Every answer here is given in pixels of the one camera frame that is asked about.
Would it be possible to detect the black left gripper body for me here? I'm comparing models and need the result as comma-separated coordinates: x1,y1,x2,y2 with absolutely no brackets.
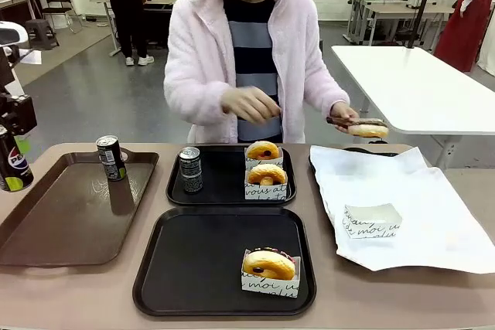
0,92,39,138

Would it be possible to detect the black Pepsi can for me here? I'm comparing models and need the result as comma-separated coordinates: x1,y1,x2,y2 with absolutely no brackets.
178,146,203,195
95,134,127,182
0,125,35,192

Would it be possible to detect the chocolate glazed donut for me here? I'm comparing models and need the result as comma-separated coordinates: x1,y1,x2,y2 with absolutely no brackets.
347,118,389,139

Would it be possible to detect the person's right forearm pink sleeve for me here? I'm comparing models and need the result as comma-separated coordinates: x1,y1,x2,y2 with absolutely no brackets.
162,70,237,122

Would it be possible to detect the person's left forearm pink sleeve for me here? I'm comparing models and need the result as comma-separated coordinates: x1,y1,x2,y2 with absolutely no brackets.
301,70,351,113

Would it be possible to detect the person's right hand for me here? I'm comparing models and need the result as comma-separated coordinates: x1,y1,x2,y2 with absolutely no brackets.
220,85,282,125

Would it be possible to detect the person's left hand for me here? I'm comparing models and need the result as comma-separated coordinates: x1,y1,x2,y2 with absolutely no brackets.
330,100,360,122

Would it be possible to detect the small white paper sheet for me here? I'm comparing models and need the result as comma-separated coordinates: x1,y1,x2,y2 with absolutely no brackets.
18,48,43,65

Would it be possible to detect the grey plastic stool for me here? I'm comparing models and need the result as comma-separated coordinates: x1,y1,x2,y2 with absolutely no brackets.
23,19,61,51

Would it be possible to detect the black mesh office chair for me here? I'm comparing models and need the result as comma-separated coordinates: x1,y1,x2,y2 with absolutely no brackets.
41,0,84,36

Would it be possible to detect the person in black clothes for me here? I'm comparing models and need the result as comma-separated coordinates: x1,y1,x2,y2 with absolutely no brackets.
94,0,155,67

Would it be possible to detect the person in pink fleece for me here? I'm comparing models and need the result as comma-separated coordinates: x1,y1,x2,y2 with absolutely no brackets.
162,0,351,145

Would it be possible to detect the black rectangular serving tray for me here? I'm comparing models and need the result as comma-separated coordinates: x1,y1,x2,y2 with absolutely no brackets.
132,206,317,318
165,144,297,207

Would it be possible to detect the doughnut in rear box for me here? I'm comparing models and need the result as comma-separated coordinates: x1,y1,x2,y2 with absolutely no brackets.
244,147,284,172

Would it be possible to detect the doughnut in box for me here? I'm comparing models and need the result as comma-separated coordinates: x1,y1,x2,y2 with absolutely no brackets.
241,254,302,299
244,169,290,201
244,147,284,172

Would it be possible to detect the glazed donut red jam dot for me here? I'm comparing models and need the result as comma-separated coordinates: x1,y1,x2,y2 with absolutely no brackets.
246,140,280,161

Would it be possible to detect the navy grey striped shirt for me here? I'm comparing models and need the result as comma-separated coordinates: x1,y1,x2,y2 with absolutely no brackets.
222,0,284,144

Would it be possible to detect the doughnut in middle box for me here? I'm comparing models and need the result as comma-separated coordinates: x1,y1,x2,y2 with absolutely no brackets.
244,169,290,201

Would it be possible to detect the doughnut in front box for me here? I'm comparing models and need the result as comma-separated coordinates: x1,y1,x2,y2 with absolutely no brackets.
241,254,302,299

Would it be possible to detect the black tray under paper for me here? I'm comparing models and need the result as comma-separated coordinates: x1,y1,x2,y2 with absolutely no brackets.
308,146,401,176

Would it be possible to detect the white script print paper box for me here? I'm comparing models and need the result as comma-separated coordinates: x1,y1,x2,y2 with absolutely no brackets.
342,202,403,240

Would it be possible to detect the grey background work table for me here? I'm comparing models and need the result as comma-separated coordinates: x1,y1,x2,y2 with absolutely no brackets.
350,0,456,47

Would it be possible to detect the white table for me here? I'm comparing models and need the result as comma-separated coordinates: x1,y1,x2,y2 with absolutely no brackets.
330,44,495,171

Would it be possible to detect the large white paper sheet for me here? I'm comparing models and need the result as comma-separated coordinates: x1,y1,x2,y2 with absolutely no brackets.
309,145,495,275

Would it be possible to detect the black stand pole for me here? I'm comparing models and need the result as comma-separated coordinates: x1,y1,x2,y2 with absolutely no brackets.
405,0,442,49

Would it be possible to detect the red dress on mannequin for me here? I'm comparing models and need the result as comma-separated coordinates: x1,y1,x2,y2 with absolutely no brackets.
432,0,495,73

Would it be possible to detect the brown plastic handled tray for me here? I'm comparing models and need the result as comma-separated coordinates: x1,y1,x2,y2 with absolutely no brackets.
0,151,160,271

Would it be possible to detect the glazed ring donut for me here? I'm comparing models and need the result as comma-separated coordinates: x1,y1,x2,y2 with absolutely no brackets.
247,163,288,186

